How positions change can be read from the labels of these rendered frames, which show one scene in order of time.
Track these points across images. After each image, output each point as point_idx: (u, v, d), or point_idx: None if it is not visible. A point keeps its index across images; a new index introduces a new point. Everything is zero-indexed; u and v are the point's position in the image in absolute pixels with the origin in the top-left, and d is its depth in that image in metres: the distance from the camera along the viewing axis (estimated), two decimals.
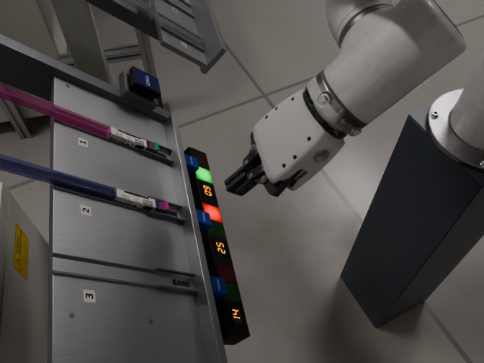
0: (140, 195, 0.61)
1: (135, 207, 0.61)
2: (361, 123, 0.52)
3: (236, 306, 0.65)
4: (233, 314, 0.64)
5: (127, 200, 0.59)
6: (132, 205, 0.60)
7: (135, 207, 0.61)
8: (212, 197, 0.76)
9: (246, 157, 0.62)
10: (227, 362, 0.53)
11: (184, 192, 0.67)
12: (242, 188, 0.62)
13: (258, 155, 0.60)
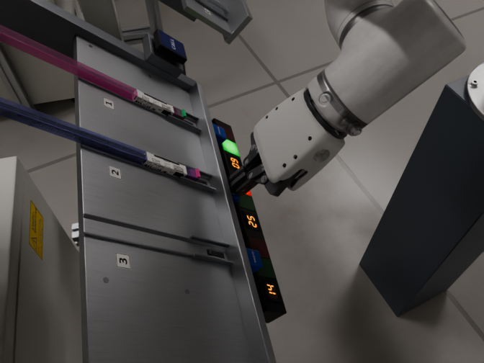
0: (170, 160, 0.57)
1: (166, 173, 0.56)
2: (361, 123, 0.52)
3: (271, 281, 0.61)
4: (269, 289, 0.59)
5: (158, 164, 0.55)
6: (163, 171, 0.56)
7: (166, 173, 0.56)
8: None
9: (246, 157, 0.62)
10: (269, 337, 0.49)
11: (214, 160, 0.63)
12: (242, 188, 0.62)
13: (258, 155, 0.61)
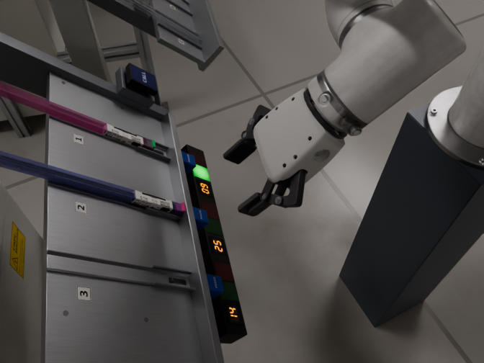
0: (157, 196, 0.62)
1: (153, 208, 0.62)
2: (361, 123, 0.52)
3: (233, 305, 0.64)
4: (230, 312, 0.63)
5: (145, 202, 0.60)
6: (150, 207, 0.62)
7: (153, 208, 0.62)
8: (209, 195, 0.76)
9: (246, 131, 0.63)
10: (223, 361, 0.53)
11: (181, 189, 0.67)
12: (255, 209, 0.59)
13: (254, 138, 0.62)
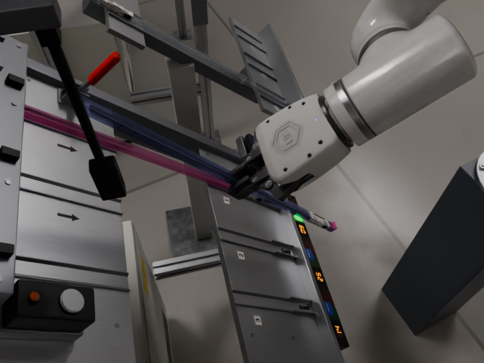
0: (320, 217, 0.78)
1: (317, 225, 0.78)
2: None
3: (337, 323, 0.85)
4: (336, 330, 0.83)
5: (315, 220, 0.76)
6: (316, 225, 0.77)
7: (317, 225, 0.78)
8: (306, 235, 0.96)
9: None
10: None
11: (294, 235, 0.87)
12: None
13: None
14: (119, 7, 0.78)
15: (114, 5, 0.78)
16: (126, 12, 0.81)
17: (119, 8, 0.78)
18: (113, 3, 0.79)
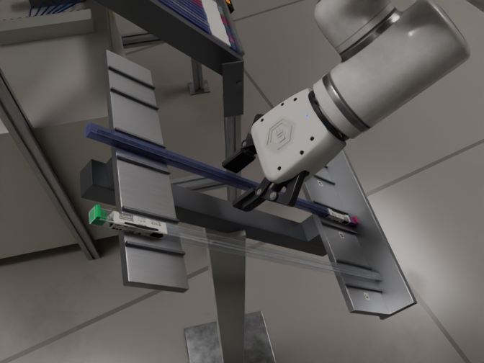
0: (340, 212, 0.78)
1: (338, 222, 0.78)
2: None
3: None
4: None
5: (335, 217, 0.76)
6: (336, 220, 0.78)
7: (337, 222, 0.78)
8: None
9: None
10: None
11: None
12: None
13: None
14: (142, 226, 0.45)
15: (137, 225, 0.45)
16: (154, 224, 0.47)
17: (145, 226, 0.45)
18: (134, 217, 0.45)
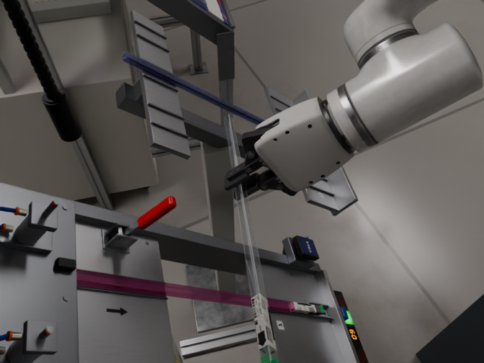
0: None
1: None
2: None
3: None
4: None
5: None
6: None
7: None
8: (357, 341, 0.88)
9: (248, 167, 0.60)
10: None
11: (350, 353, 0.79)
12: (251, 193, 0.64)
13: (263, 164, 0.60)
14: (270, 321, 0.43)
15: (271, 328, 0.42)
16: (256, 303, 0.44)
17: (269, 319, 0.43)
18: (261, 323, 0.42)
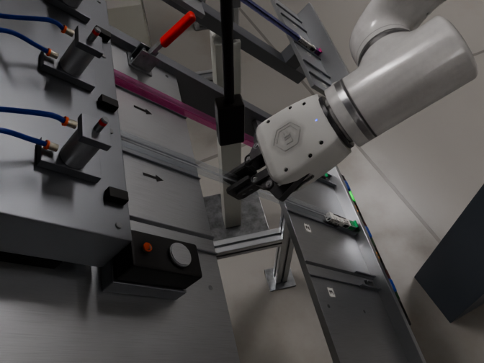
0: (308, 41, 1.09)
1: (307, 47, 1.09)
2: None
3: (397, 301, 0.82)
4: None
5: (304, 41, 1.08)
6: (305, 46, 1.09)
7: (307, 47, 1.09)
8: (359, 213, 0.94)
9: None
10: (417, 342, 0.71)
11: (352, 210, 0.85)
12: None
13: None
14: (339, 216, 0.79)
15: (341, 217, 0.80)
16: (332, 221, 0.78)
17: (338, 216, 0.79)
18: (341, 223, 0.79)
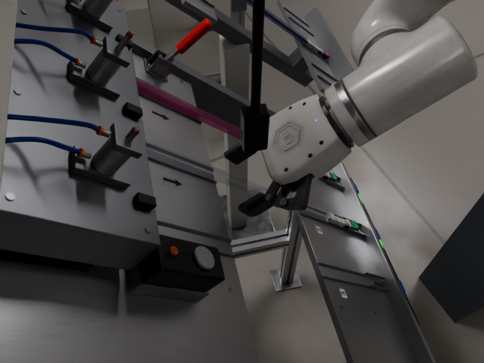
0: (316, 45, 1.11)
1: (314, 51, 1.11)
2: None
3: None
4: None
5: (312, 45, 1.09)
6: (313, 50, 1.10)
7: (314, 51, 1.11)
8: (367, 215, 0.95)
9: None
10: (426, 343, 0.72)
11: (361, 213, 0.86)
12: None
13: (281, 188, 0.60)
14: (339, 217, 0.79)
15: (341, 217, 0.80)
16: (333, 222, 0.78)
17: (338, 217, 0.79)
18: (342, 224, 0.79)
